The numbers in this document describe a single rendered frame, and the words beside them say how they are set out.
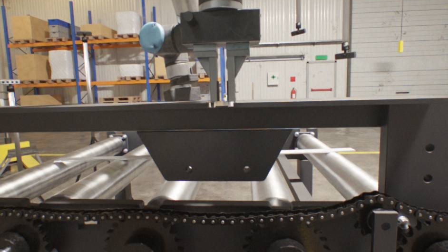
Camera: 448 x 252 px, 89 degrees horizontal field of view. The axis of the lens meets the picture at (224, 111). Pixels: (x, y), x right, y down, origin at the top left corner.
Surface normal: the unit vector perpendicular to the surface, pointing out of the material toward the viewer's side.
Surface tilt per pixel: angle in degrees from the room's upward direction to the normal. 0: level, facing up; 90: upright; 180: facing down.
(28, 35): 90
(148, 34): 86
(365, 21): 90
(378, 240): 90
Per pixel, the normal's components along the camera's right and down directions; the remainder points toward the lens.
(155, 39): -0.32, 0.04
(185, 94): 0.64, -0.11
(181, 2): -0.22, 0.71
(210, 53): -0.07, 0.11
